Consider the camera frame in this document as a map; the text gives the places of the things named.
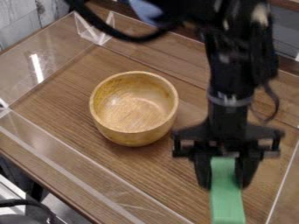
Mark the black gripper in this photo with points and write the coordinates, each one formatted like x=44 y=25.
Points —
x=227 y=135

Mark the green rectangular block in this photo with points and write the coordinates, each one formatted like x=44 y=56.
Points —
x=226 y=203

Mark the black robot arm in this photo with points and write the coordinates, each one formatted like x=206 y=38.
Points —
x=236 y=31

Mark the brown wooden bowl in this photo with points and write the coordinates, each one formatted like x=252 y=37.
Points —
x=134 y=107

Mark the clear acrylic corner bracket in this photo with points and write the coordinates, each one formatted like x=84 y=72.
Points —
x=88 y=32

